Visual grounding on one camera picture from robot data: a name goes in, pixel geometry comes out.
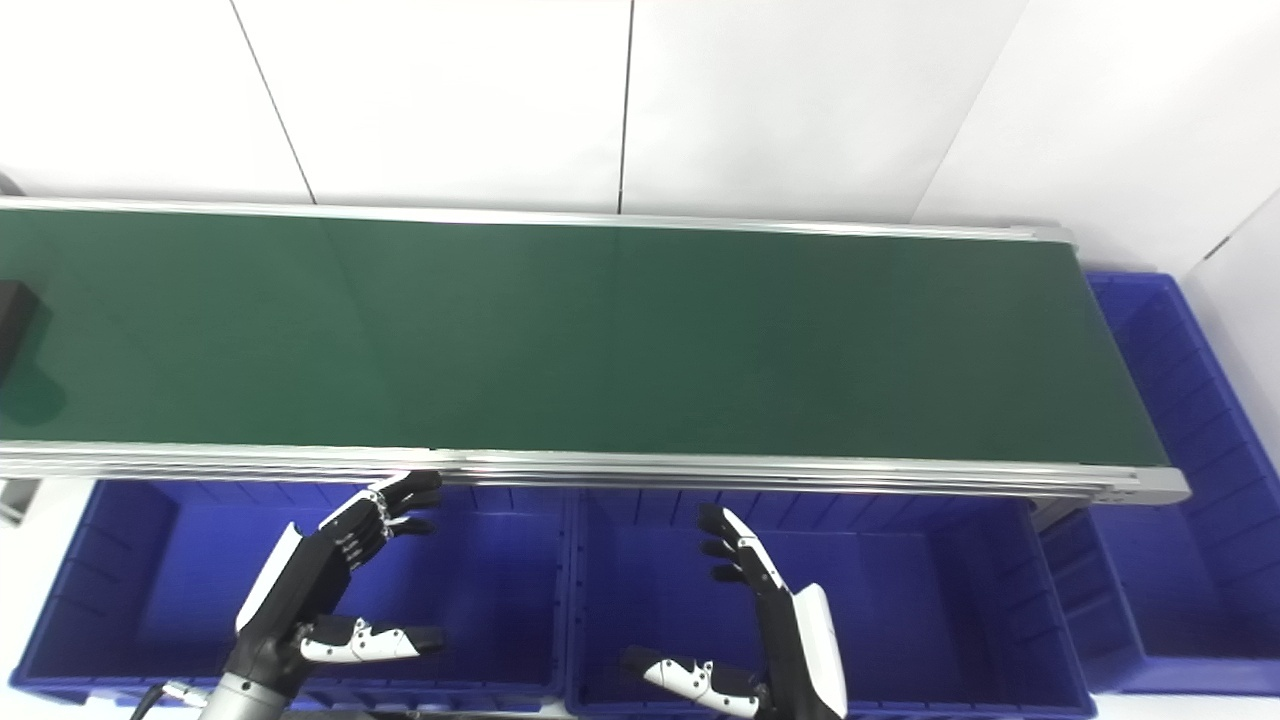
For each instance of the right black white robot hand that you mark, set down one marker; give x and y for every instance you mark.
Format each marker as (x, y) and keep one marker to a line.
(790, 640)

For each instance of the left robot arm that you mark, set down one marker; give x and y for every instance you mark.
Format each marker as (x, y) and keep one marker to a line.
(245, 698)

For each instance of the aluminium conveyor leg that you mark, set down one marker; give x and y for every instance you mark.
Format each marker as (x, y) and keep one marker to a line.
(16, 500)

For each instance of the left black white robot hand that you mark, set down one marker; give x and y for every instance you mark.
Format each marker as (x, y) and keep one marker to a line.
(300, 580)

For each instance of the green conveyor belt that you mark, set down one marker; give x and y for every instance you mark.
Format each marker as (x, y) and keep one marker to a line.
(600, 340)
(600, 463)

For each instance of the black cylinder block part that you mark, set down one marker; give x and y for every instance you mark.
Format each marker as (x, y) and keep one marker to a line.
(14, 320)

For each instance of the blue plastic bin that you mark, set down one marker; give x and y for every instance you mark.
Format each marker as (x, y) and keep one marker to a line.
(1190, 560)
(900, 600)
(500, 580)

